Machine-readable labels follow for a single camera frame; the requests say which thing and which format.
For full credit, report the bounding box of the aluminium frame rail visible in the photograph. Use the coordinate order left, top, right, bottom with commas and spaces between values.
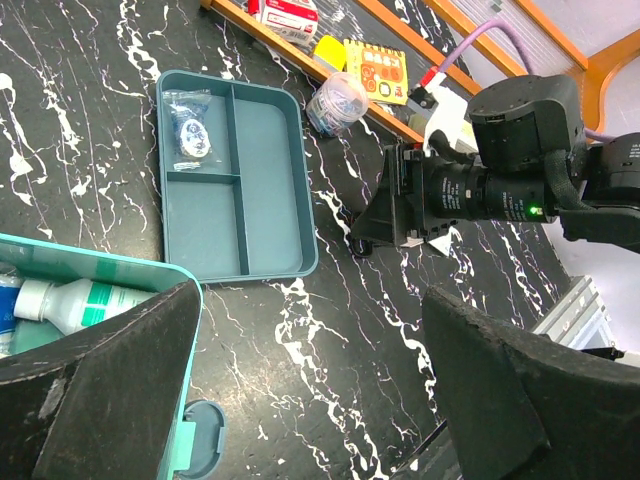
532, 276, 616, 350

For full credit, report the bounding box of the blue divided tray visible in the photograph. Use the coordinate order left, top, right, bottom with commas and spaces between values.
156, 70, 318, 284

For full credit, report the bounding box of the orange wooden shelf rack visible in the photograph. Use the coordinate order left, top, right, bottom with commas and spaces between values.
200, 1, 639, 142

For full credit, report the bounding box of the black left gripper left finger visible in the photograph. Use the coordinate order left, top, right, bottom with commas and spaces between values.
1, 281, 200, 479

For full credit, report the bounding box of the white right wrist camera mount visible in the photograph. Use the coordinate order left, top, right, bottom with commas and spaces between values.
407, 67, 478, 153

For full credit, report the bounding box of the white bottle green label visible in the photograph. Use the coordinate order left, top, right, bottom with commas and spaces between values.
14, 279, 155, 335

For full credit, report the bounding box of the teal medicine kit box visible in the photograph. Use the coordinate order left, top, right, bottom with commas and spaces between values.
1, 234, 227, 479

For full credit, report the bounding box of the clear tape roll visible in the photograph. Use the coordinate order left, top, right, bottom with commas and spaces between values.
162, 90, 214, 171

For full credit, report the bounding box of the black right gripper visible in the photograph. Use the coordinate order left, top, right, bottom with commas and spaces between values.
349, 75, 639, 256

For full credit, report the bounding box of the clear measuring cup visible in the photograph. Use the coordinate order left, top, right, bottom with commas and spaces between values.
305, 72, 369, 137

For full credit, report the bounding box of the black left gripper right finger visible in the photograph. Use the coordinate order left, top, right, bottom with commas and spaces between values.
422, 286, 639, 479

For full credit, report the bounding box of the red white medicine box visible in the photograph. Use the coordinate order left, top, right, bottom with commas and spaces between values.
246, 0, 319, 47

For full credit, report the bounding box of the blue labelled spray bottle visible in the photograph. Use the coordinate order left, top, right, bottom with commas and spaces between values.
0, 274, 23, 358

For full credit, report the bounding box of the small yellow cap bottle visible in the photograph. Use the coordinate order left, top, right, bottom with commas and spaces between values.
312, 35, 346, 72

